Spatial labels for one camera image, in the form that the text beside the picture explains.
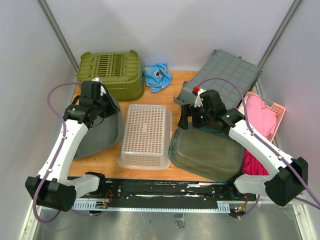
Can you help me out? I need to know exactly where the blue patterned cloth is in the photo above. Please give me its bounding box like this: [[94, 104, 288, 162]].
[[142, 62, 173, 93]]

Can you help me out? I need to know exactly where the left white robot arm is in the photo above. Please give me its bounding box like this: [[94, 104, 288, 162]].
[[25, 77, 124, 212]]

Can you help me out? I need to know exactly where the olive green plastic basin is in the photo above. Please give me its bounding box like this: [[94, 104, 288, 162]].
[[77, 50, 145, 102]]

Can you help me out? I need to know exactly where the white perforated plastic basket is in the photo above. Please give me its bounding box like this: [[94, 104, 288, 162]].
[[118, 104, 172, 171]]

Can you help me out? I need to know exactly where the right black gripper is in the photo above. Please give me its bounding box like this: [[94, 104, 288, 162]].
[[177, 103, 214, 130]]

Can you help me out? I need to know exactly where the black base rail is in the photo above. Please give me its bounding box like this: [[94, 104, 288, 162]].
[[67, 176, 258, 210]]

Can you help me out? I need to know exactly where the purple cable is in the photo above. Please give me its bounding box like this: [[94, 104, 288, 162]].
[[32, 82, 111, 225], [193, 77, 320, 218]]

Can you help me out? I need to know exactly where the pink plastic basket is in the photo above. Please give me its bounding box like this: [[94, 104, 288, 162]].
[[244, 91, 286, 142]]

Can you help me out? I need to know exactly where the magenta cloth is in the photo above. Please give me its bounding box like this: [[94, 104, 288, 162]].
[[242, 149, 269, 176]]

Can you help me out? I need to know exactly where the grey plastic tray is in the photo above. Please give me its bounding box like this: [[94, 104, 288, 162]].
[[71, 88, 125, 161]]

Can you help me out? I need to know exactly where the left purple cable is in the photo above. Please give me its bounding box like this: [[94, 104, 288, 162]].
[[32, 82, 111, 225]]

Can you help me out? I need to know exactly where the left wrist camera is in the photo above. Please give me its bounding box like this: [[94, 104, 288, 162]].
[[91, 76, 107, 96]]

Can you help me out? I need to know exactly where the large grey plastic bin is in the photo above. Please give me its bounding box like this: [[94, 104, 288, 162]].
[[173, 50, 262, 109]]

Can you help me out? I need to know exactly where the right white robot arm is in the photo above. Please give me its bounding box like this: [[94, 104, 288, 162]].
[[178, 89, 309, 207]]

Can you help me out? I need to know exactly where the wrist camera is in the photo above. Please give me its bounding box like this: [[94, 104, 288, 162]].
[[91, 76, 107, 96], [192, 86, 206, 108]]

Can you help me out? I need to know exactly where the clear blue plastic tub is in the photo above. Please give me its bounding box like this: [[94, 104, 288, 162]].
[[168, 127, 245, 182]]

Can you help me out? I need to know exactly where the light pink cloth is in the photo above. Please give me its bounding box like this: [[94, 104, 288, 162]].
[[246, 95, 277, 138]]

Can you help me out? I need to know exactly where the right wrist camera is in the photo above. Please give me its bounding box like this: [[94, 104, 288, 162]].
[[192, 86, 206, 108]]

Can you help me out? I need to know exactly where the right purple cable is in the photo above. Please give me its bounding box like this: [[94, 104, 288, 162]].
[[193, 77, 320, 218]]

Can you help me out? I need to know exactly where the aluminium cable duct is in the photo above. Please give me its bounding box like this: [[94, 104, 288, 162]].
[[71, 200, 231, 214]]

